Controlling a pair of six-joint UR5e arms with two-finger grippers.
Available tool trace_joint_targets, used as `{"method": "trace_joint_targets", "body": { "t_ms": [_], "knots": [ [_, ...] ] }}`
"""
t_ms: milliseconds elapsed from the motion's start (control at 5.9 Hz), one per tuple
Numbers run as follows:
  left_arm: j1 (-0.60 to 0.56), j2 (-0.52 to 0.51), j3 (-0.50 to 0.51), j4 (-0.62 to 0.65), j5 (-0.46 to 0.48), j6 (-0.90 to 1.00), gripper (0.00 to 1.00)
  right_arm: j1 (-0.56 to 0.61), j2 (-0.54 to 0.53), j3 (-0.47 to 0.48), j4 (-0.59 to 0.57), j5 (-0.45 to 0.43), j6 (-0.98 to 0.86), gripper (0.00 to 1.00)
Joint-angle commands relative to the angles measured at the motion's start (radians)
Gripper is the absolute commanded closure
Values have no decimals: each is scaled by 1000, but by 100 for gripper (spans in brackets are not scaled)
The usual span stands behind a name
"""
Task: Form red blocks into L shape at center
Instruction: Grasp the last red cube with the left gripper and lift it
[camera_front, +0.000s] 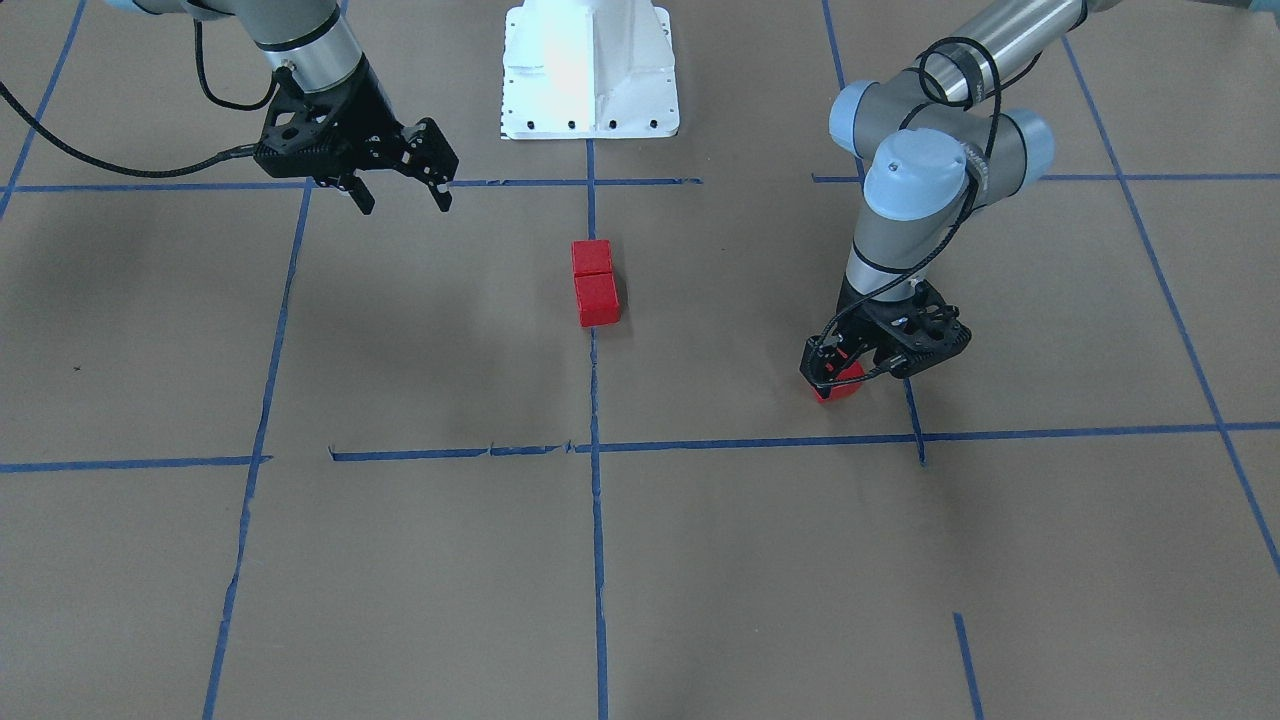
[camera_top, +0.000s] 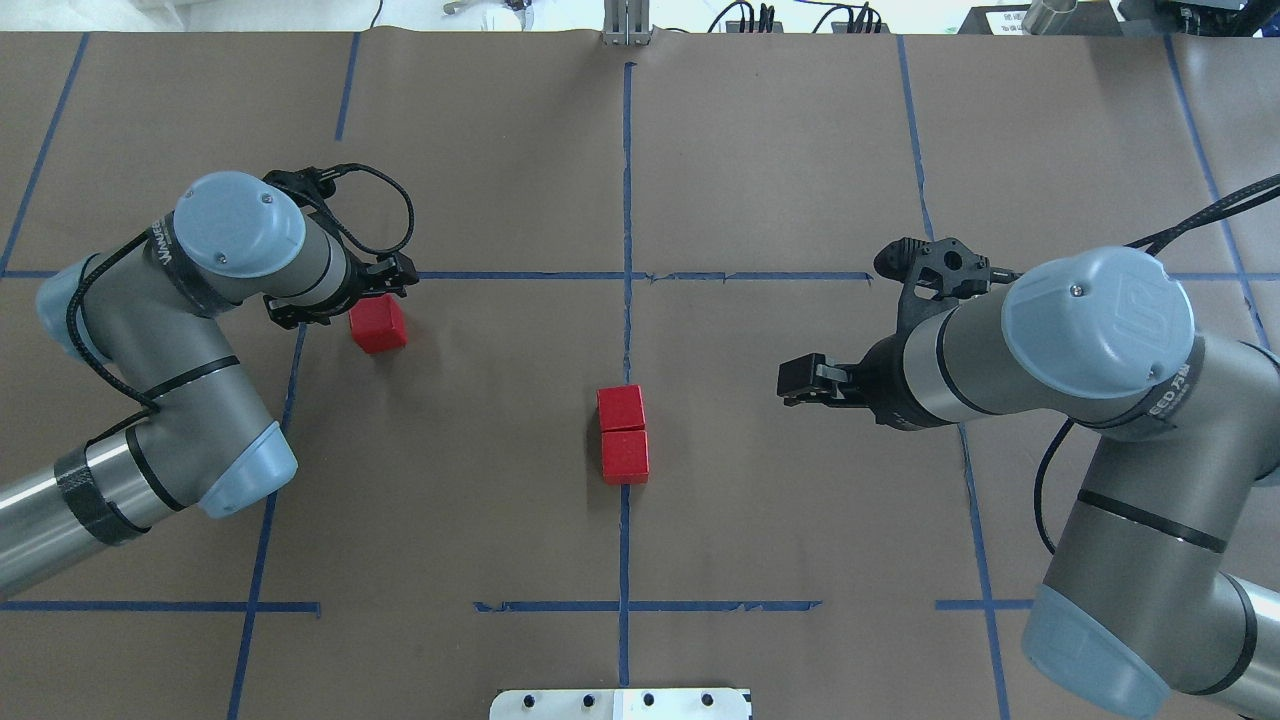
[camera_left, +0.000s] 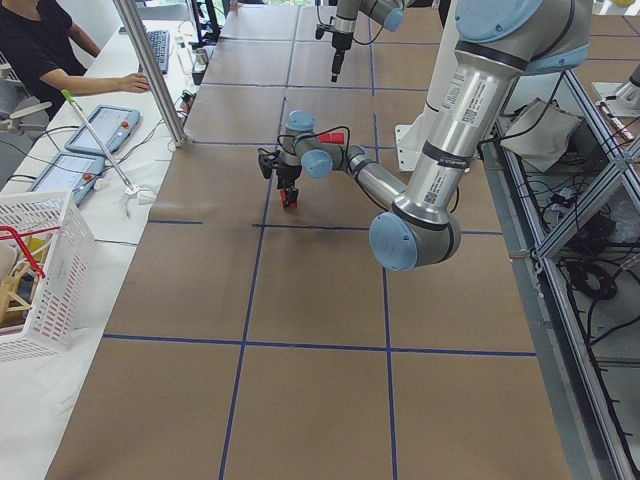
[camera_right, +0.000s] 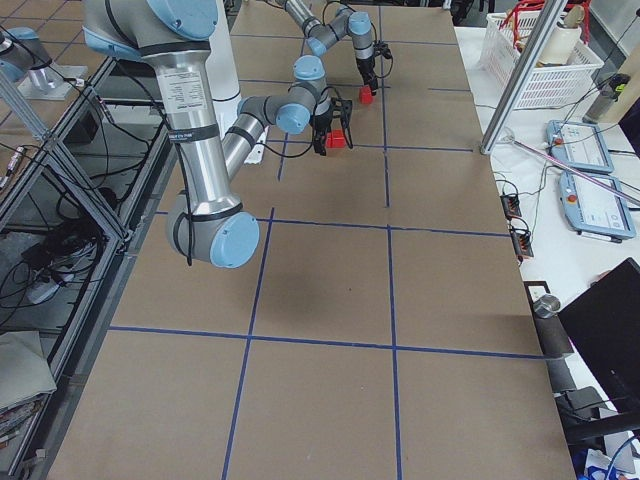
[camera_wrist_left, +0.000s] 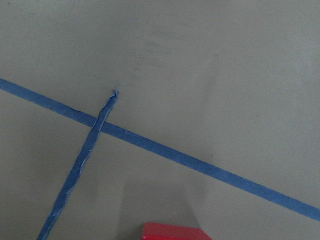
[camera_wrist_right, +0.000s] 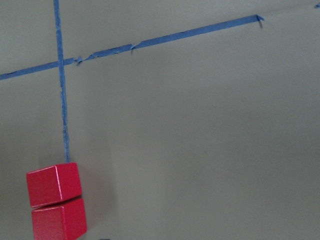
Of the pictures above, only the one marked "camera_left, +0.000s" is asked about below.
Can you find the black keyboard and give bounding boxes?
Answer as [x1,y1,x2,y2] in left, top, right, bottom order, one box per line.
[147,30,170,74]

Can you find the red block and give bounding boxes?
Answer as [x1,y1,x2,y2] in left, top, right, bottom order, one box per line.
[280,188,298,212]
[318,131,346,145]

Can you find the lower teach pendant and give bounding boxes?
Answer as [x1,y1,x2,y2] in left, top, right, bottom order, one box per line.
[29,152,105,206]

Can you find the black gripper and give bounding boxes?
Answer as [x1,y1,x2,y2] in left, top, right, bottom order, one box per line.
[276,159,301,209]
[330,30,352,82]

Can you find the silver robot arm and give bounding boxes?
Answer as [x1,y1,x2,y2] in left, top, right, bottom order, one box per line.
[328,0,412,83]
[259,1,592,271]

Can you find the aluminium frame post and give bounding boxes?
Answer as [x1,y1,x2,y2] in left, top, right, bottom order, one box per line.
[114,0,188,147]

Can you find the white plastic basket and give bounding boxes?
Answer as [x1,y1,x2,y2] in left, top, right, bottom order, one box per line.
[1,191,95,362]

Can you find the seated person dark shirt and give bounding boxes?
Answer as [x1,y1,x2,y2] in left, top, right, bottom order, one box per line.
[1,1,121,118]

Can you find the upper teach pendant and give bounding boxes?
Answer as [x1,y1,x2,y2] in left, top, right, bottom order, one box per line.
[65,105,141,156]

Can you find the person's right hand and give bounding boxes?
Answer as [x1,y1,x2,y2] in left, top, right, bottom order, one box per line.
[117,72,150,93]

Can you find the small metal cup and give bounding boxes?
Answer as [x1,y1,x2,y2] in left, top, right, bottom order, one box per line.
[192,48,208,74]

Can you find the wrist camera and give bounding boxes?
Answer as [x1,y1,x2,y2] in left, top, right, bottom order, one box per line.
[315,22,333,40]
[258,148,281,180]

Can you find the teach pendant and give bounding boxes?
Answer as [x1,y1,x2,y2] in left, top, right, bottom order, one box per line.
[29,152,105,206]
[65,105,141,156]

